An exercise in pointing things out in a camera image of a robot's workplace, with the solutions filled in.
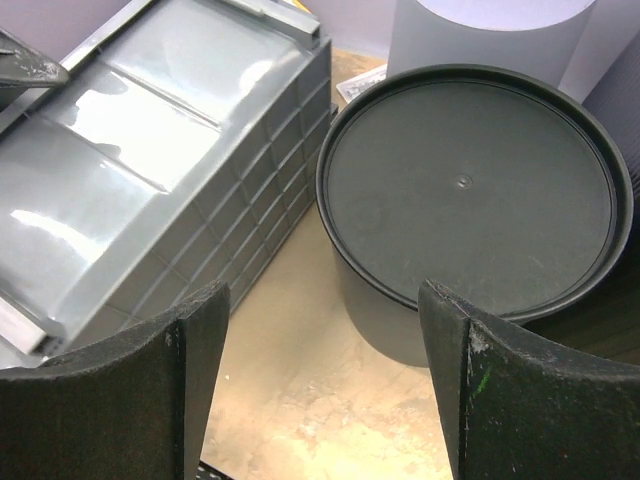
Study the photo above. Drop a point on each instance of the light grey round bucket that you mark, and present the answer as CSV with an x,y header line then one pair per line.
x,y
534,37

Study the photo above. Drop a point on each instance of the grey plastic storage crate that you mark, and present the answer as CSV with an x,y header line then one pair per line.
x,y
180,149

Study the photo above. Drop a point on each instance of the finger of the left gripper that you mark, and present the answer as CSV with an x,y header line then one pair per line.
x,y
25,67

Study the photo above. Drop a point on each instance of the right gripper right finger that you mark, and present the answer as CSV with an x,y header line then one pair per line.
x,y
515,405

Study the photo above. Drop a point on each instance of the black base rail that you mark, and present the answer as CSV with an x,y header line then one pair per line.
x,y
207,472

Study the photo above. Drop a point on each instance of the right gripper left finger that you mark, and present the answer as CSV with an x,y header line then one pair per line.
x,y
131,406

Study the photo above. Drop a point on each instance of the small printed paper card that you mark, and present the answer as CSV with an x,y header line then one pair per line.
x,y
350,89

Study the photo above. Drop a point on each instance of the dark blue round bin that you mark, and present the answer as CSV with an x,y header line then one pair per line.
x,y
490,182

